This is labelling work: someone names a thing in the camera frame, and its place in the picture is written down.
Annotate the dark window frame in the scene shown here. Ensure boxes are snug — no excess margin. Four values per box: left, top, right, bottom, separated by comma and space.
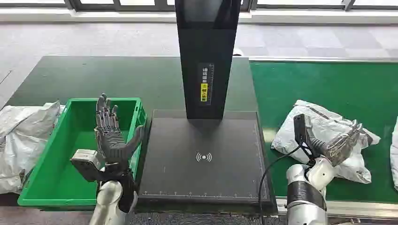
0, 0, 398, 12

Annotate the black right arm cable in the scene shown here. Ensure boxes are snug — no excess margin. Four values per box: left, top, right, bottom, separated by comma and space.
258, 144, 304, 225

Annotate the green conveyor belt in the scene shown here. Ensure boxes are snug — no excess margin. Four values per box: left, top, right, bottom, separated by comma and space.
249, 61, 398, 204

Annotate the white window sill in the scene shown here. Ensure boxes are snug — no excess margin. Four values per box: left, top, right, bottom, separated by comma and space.
0, 8, 398, 25

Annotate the green plastic crate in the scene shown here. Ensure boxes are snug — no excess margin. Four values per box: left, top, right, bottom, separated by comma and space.
17, 97, 147, 208

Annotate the black and yellow label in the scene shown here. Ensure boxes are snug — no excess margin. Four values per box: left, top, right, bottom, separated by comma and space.
198, 63, 214, 106

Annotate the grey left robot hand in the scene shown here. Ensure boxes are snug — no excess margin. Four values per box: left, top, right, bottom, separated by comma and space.
94, 93, 145, 172

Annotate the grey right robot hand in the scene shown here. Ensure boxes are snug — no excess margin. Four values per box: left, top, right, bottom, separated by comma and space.
324, 119, 364, 167

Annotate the grey plastic parcel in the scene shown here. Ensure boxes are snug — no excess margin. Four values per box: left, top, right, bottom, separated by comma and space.
390, 118, 398, 192

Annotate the black scanner post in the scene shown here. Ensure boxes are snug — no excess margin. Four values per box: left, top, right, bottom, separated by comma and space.
175, 0, 242, 120

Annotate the black scanner base plate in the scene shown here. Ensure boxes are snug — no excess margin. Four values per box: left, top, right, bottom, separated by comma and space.
137, 109, 278, 215

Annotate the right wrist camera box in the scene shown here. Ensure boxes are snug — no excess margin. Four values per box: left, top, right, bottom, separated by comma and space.
293, 113, 313, 153

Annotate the silver conveyor frame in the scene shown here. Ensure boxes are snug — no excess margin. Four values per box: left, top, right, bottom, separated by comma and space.
248, 56, 398, 221

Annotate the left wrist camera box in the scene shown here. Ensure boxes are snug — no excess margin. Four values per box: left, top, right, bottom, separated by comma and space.
70, 149, 105, 183

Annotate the crumpled white plastic parcel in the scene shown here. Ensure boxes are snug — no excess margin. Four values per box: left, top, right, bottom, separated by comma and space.
0, 101, 66, 195

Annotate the white parcel with black stripe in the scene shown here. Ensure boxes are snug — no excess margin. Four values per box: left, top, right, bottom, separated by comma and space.
271, 99, 381, 184

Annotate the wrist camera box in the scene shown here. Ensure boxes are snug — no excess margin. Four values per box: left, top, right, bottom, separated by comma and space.
70, 149, 105, 183
293, 113, 313, 153

